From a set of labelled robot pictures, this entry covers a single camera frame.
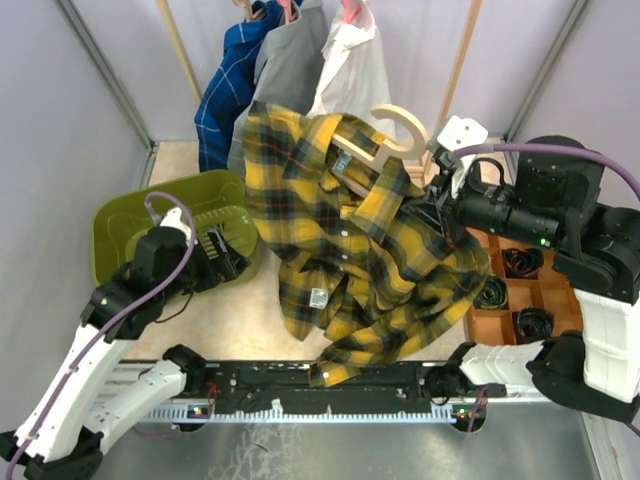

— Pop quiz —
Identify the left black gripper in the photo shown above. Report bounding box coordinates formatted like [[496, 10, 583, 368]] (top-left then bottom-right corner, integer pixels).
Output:
[[159, 225, 250, 303]]

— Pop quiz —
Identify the light wooden hanger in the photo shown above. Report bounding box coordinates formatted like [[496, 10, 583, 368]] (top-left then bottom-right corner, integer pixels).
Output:
[[332, 104, 429, 197]]

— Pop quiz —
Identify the yellow plaid flannel shirt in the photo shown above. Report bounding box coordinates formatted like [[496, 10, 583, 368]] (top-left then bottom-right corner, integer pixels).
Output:
[[243, 102, 490, 387]]

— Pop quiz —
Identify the white shirt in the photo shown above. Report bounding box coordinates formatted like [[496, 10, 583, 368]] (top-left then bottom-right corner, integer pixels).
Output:
[[307, 1, 396, 138]]

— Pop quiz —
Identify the pink plastic hanger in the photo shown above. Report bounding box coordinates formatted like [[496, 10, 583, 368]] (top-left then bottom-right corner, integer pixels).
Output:
[[341, 0, 366, 24]]

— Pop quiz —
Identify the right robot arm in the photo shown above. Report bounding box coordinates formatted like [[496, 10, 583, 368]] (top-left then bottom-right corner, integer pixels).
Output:
[[407, 135, 639, 424]]

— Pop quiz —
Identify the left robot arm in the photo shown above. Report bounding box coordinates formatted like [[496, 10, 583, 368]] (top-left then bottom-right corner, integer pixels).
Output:
[[1, 226, 251, 479]]

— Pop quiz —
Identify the blue plaid hanging shirt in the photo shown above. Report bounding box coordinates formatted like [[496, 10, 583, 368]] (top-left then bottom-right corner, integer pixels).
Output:
[[194, 1, 282, 172]]

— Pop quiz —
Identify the grey hanging shirt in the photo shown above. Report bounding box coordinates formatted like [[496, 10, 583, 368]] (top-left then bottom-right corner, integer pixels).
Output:
[[227, 0, 331, 176]]

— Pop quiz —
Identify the olive green plastic basket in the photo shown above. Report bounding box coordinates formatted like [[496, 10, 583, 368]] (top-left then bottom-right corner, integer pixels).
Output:
[[91, 170, 261, 287]]

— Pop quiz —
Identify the wooden compartment tray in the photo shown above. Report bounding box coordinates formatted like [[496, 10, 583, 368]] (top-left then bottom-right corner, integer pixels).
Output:
[[466, 230, 583, 345]]

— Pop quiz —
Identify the wooden clothes rack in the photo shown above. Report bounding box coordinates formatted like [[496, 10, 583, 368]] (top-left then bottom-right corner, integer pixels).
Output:
[[154, 0, 485, 189]]

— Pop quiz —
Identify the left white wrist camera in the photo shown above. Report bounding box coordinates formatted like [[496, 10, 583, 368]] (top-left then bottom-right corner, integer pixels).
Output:
[[159, 207, 193, 243]]

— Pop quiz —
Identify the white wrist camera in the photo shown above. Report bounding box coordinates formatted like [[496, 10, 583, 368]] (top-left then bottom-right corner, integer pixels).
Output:
[[428, 115, 489, 198], [159, 207, 193, 243]]

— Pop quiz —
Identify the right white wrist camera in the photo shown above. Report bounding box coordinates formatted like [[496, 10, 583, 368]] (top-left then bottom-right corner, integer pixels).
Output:
[[428, 115, 489, 198]]

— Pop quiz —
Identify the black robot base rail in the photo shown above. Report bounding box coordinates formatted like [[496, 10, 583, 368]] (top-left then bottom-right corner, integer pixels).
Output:
[[142, 361, 481, 431]]

